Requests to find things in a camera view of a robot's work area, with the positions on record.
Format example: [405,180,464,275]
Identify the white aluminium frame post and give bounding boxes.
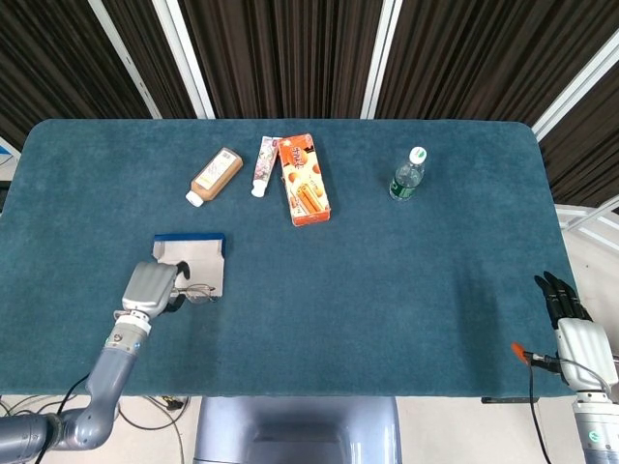
[88,0,162,120]
[531,33,619,142]
[152,0,216,120]
[360,0,403,120]

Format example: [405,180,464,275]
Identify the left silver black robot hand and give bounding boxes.
[120,260,192,319]

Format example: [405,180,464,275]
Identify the blue and white box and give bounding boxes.
[152,233,228,297]

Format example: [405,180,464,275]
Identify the brown bottle with white cap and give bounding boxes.
[185,147,244,209]

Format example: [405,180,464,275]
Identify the white metal stand frame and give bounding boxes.
[554,200,619,243]

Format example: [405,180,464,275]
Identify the teal table cloth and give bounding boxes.
[0,118,576,398]

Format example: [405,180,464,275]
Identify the grey floor cable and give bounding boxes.
[118,394,190,464]

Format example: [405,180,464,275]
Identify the blue grey robot torso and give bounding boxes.
[192,395,402,464]

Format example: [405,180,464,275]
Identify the white blue sign board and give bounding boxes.
[0,136,21,170]

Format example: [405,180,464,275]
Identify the white toothpaste tube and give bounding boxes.
[250,135,282,198]

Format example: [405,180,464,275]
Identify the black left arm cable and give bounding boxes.
[34,371,94,464]

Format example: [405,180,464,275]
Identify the dark brown pleated curtain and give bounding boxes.
[0,0,619,209]

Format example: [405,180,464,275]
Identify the orange biscuit box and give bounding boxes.
[277,133,333,227]

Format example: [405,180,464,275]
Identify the clear water bottle green label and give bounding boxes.
[389,146,428,203]

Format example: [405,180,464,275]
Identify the black right hand cable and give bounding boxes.
[524,351,562,464]

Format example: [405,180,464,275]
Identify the thin metal-framed eyeglasses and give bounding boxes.
[169,283,219,305]

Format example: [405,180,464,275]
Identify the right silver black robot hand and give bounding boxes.
[533,270,619,391]

